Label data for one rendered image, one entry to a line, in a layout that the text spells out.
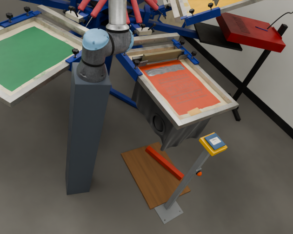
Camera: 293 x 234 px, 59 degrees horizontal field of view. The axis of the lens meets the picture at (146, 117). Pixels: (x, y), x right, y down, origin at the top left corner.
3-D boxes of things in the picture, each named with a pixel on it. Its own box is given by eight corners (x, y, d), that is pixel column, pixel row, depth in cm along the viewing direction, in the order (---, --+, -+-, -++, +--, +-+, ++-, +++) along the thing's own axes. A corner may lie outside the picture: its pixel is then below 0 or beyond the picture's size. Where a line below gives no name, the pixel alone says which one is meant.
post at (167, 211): (183, 212, 226) (237, 150, 159) (163, 224, 215) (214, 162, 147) (169, 191, 237) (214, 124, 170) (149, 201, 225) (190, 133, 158)
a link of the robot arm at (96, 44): (76, 53, 127) (77, 28, 118) (99, 48, 135) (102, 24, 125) (89, 67, 122) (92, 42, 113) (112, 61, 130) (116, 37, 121)
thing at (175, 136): (199, 138, 220) (222, 102, 190) (157, 155, 196) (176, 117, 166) (197, 135, 221) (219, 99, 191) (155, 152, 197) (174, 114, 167)
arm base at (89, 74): (77, 82, 128) (79, 66, 121) (75, 63, 137) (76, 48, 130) (108, 82, 133) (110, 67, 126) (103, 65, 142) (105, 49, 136)
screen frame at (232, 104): (236, 108, 189) (239, 104, 186) (176, 130, 158) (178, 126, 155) (174, 47, 227) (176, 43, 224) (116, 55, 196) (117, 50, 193)
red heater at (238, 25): (263, 31, 293) (269, 21, 284) (279, 54, 261) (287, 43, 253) (214, 19, 279) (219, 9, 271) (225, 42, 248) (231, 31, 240)
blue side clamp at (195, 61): (196, 68, 213) (199, 61, 209) (191, 69, 211) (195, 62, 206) (175, 48, 228) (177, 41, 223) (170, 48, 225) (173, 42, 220)
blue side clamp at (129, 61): (141, 80, 184) (143, 73, 179) (135, 81, 181) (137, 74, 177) (121, 55, 198) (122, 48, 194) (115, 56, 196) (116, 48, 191)
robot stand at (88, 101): (66, 195, 210) (75, 84, 126) (65, 175, 222) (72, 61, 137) (89, 191, 217) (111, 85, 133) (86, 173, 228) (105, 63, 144)
